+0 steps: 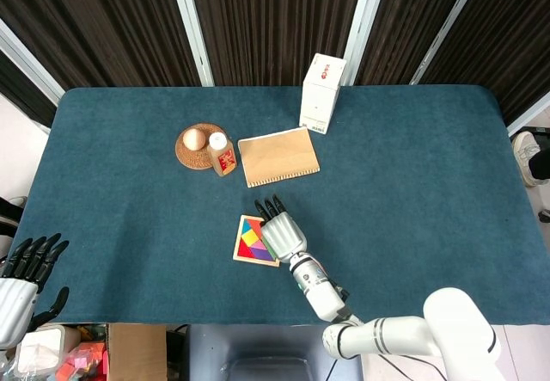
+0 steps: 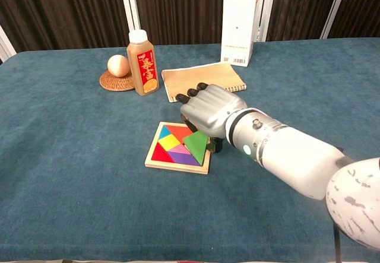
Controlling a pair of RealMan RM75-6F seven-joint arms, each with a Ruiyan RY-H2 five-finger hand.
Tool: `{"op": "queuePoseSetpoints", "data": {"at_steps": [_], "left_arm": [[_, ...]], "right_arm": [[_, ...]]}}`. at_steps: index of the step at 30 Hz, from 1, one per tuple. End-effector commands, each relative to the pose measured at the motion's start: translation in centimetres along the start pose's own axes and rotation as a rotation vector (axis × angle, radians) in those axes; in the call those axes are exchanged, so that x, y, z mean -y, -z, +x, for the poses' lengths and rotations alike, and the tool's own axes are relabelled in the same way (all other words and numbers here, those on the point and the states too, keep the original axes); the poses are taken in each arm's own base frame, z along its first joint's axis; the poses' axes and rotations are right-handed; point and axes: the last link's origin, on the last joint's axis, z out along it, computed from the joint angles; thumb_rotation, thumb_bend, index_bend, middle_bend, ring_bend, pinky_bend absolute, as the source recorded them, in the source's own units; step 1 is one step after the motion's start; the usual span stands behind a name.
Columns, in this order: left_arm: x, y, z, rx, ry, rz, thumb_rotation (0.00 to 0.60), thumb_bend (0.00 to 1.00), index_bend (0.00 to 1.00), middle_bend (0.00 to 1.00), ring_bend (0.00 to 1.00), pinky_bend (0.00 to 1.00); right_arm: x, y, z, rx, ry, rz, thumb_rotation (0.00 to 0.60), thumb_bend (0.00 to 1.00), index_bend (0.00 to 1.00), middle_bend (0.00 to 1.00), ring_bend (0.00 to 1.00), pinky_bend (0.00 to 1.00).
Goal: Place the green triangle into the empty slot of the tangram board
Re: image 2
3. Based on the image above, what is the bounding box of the dark pleated screen panel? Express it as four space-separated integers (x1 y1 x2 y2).
0 0 132 53
327 0 380 40
131 0 262 46
266 0 343 42

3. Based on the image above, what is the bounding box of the beige egg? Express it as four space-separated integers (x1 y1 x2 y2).
106 54 131 78

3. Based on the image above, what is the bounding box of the purple parallelogram tangram piece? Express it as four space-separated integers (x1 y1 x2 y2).
167 151 201 167

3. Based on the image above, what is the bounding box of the red triangle tangram piece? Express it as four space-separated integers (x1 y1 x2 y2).
151 142 176 164

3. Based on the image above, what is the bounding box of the tan spiral notebook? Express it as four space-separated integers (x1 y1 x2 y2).
161 62 248 103

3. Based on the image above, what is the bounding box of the black and silver right hand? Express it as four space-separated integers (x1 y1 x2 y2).
175 81 249 154

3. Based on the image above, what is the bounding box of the yellow square tangram piece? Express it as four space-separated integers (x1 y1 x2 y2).
157 134 182 151

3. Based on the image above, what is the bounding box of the tall white carton box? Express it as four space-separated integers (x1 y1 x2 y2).
220 0 264 68

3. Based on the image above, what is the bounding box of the juice bottle with red label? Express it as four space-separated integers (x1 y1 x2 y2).
126 29 160 97

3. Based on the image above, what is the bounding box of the pink triangular block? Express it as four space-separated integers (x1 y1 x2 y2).
167 144 191 156

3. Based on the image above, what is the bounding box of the wooden tangram tray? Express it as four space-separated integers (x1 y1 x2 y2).
144 121 213 176

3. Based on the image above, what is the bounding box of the blue triangle tangram piece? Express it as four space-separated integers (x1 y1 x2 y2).
158 125 173 141

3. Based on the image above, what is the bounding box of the teal blue tablecloth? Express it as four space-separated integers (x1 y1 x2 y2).
0 37 380 263

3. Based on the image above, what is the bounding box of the orange wooden tangram piece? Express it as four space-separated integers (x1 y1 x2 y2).
166 124 195 144

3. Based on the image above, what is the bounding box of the green triangle tangram piece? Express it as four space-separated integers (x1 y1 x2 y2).
182 130 210 167

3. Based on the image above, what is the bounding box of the round woven rattan coaster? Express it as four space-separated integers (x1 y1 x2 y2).
99 69 136 92

